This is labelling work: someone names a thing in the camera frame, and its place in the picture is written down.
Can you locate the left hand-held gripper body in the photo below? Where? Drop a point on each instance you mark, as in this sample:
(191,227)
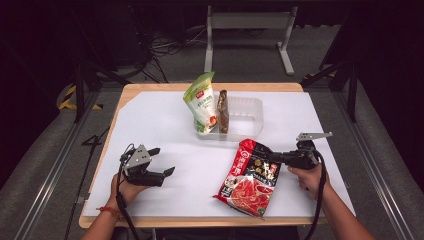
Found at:
(140,163)

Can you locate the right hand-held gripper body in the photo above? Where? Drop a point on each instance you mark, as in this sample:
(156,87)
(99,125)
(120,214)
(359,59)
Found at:
(301,158)

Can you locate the red black food packet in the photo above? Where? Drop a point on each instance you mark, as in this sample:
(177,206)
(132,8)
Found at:
(251,186)

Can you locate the clear plastic container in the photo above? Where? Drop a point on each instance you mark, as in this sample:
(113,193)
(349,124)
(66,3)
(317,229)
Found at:
(245,116)

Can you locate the gold brown food packet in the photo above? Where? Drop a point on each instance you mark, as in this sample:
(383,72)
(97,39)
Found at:
(223,113)

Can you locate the green white food packet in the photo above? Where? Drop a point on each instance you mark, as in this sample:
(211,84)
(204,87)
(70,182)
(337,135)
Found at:
(201,103)

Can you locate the person's right hand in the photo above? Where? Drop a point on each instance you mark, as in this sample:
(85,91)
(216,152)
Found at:
(311,181)

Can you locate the person's left hand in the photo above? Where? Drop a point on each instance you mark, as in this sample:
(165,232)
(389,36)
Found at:
(125,193)

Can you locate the white table sheet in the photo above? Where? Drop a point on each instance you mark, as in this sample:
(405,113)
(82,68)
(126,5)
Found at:
(160,116)

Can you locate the black metal stand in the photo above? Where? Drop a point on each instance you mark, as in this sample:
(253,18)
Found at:
(79,86)
(351,90)

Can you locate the yellow black hazard tape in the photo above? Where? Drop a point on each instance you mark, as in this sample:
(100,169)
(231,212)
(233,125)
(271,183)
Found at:
(68,100)

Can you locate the white metal stand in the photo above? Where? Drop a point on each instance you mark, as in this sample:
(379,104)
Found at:
(250,20)

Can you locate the aluminium floor rail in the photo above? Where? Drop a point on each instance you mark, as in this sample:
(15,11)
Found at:
(373,160)
(50,180)

